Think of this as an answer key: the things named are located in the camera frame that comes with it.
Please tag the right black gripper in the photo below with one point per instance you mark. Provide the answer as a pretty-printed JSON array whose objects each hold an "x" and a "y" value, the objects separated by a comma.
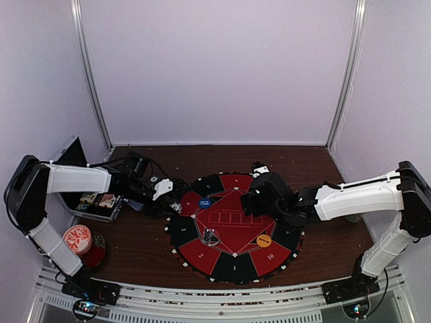
[{"x": 256, "y": 210}]

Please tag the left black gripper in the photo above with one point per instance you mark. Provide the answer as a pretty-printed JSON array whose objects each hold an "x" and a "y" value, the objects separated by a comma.
[{"x": 157, "y": 208}]

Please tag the orange big blind button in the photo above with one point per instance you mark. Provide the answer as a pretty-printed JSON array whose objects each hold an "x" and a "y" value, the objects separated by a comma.
[{"x": 264, "y": 241}]

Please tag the blue small blind button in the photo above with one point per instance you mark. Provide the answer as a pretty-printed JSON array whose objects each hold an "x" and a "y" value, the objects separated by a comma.
[{"x": 204, "y": 203}]

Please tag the white grey chip stack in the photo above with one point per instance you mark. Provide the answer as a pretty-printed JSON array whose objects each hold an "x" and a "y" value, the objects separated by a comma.
[{"x": 177, "y": 207}]

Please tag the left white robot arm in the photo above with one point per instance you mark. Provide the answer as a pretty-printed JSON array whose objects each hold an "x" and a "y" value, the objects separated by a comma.
[{"x": 134, "y": 177}]

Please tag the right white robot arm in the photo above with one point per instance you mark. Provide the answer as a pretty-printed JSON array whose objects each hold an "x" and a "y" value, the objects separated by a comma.
[{"x": 403, "y": 191}]

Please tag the blue playing card deck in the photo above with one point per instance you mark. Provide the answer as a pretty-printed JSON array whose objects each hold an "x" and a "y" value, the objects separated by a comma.
[{"x": 135, "y": 205}]

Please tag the red gold card box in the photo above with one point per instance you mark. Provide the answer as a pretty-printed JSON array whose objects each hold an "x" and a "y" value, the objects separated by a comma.
[{"x": 107, "y": 201}]

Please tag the aluminium poker case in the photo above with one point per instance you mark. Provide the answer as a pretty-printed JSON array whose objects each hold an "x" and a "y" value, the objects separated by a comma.
[{"x": 72, "y": 153}]

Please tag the black gold card box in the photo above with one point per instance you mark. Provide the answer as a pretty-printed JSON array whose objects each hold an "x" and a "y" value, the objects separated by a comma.
[{"x": 89, "y": 198}]

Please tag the round red black poker mat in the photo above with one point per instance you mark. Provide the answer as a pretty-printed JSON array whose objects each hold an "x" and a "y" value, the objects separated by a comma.
[{"x": 237, "y": 259}]

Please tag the red floral round tin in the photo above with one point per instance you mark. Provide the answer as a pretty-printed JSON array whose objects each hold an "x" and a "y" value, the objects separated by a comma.
[{"x": 79, "y": 239}]

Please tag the dark red round lid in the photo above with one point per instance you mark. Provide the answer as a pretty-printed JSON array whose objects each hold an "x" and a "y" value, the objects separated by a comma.
[{"x": 97, "y": 251}]

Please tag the patterned paper cup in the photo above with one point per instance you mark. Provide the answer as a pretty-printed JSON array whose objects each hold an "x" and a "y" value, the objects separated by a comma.
[{"x": 353, "y": 218}]

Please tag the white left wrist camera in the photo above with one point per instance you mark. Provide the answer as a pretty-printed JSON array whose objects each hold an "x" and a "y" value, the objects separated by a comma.
[{"x": 162, "y": 187}]

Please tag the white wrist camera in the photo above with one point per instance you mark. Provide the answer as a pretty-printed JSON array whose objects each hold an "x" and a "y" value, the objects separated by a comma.
[
  {"x": 258, "y": 168},
  {"x": 162, "y": 187}
]

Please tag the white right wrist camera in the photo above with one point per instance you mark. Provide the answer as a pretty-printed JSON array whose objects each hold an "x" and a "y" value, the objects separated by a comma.
[{"x": 258, "y": 168}]

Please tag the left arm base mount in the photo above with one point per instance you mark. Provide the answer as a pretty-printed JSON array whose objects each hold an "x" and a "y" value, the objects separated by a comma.
[{"x": 83, "y": 286}]

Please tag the front aluminium rail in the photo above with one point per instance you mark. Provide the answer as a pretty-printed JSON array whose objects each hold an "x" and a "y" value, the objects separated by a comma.
[{"x": 296, "y": 303}]

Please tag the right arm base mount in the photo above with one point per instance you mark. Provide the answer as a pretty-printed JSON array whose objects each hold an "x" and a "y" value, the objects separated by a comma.
[{"x": 346, "y": 290}]

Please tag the right aluminium frame post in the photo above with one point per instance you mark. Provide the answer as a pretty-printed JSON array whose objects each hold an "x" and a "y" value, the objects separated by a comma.
[{"x": 353, "y": 58}]

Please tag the aluminium frame post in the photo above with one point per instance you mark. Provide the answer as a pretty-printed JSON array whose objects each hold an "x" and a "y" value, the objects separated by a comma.
[
  {"x": 353, "y": 58},
  {"x": 78, "y": 21}
]

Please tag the left aluminium frame post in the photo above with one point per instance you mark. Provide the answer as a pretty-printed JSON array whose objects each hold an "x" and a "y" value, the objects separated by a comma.
[{"x": 78, "y": 21}]

